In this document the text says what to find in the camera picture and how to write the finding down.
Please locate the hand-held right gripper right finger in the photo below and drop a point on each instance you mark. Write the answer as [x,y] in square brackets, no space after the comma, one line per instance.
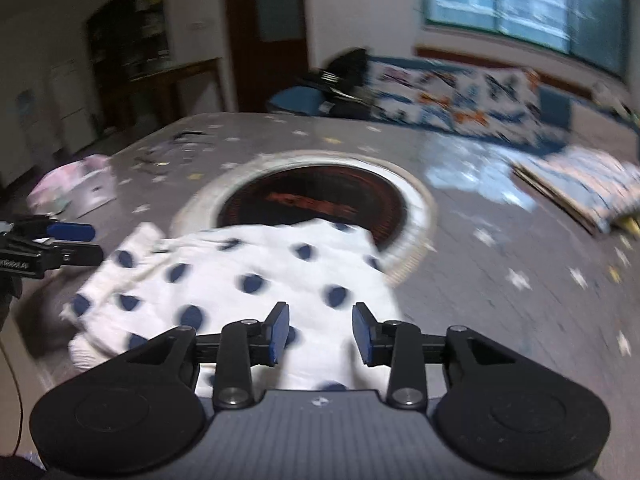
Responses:
[362,334]

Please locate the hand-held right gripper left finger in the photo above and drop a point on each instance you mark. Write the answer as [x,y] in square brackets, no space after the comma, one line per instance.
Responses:
[277,332]

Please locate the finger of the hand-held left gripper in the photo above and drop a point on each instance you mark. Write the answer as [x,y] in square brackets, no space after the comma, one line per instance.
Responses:
[70,232]
[80,255]

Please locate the white polka dot garment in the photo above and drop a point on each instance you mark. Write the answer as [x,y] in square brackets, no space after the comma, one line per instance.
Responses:
[240,260]

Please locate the dark clothes pile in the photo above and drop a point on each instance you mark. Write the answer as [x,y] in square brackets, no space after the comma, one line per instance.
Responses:
[345,104]

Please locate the striped folded clothes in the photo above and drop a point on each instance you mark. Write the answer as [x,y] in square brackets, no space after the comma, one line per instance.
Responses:
[585,180]

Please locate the white tissue box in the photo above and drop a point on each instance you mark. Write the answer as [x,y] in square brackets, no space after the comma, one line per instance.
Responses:
[85,185]

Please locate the white cabinet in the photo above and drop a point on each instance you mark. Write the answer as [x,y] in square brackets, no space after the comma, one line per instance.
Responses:
[70,105]

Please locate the round black induction cooktop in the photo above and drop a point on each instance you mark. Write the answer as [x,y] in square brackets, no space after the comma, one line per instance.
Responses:
[310,200]

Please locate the grey star-print tablecloth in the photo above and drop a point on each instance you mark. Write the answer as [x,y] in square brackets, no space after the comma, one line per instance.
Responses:
[500,270]

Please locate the clear glasses with dark arms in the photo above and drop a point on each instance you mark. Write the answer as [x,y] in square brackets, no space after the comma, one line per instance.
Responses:
[190,135]

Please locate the wooden side table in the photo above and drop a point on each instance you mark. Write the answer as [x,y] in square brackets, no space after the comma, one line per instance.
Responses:
[170,75]

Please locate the butterfly print pillow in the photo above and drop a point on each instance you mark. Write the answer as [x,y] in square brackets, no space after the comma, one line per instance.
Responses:
[450,95]

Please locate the dark wooden door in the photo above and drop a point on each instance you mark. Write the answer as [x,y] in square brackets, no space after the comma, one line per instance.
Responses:
[270,25]

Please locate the small yellow object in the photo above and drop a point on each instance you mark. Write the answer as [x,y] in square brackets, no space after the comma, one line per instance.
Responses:
[631,224]

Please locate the blue sofa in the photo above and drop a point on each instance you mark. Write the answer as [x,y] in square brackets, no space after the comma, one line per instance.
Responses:
[555,105]

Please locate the green framed window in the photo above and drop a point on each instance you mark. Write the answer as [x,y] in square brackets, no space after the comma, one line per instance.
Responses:
[525,0]

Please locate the dark wall shelf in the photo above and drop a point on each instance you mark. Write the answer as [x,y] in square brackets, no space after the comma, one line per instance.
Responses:
[130,25]

